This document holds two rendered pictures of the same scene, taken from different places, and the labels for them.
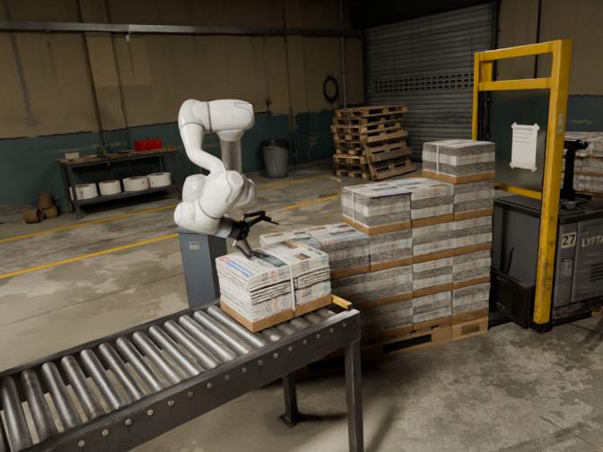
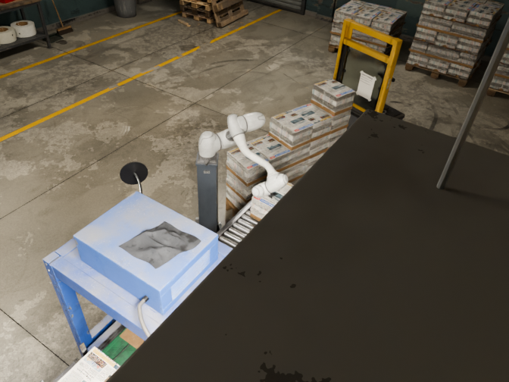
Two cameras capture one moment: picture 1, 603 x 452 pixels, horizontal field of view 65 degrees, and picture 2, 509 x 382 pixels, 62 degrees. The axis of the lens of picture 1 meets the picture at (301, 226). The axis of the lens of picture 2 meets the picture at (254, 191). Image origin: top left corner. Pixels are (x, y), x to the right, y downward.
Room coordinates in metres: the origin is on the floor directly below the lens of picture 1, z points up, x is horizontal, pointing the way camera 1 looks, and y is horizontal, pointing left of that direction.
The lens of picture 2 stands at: (-0.66, 1.42, 3.38)
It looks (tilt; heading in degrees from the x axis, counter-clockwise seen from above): 40 degrees down; 337
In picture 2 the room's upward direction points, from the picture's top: 4 degrees clockwise
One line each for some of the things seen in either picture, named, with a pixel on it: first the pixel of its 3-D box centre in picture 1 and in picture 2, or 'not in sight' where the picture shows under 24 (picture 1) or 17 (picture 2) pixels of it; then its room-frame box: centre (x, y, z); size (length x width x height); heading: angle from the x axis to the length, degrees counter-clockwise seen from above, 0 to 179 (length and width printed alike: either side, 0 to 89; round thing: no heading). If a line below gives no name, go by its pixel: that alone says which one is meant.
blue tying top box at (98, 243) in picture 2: not in sight; (148, 247); (0.95, 1.32, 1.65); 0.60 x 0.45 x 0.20; 36
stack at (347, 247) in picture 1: (358, 290); (276, 173); (2.80, -0.34, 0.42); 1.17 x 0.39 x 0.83; 107
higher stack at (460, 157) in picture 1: (455, 239); (324, 136); (3.01, -1.03, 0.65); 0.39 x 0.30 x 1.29; 17
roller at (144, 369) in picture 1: (140, 366); not in sight; (1.47, 0.60, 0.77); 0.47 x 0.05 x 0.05; 36
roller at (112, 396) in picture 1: (102, 380); not in sight; (1.39, 0.71, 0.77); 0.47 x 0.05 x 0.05; 36
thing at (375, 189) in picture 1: (376, 189); (293, 120); (2.82, -0.47, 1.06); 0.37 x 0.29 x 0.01; 18
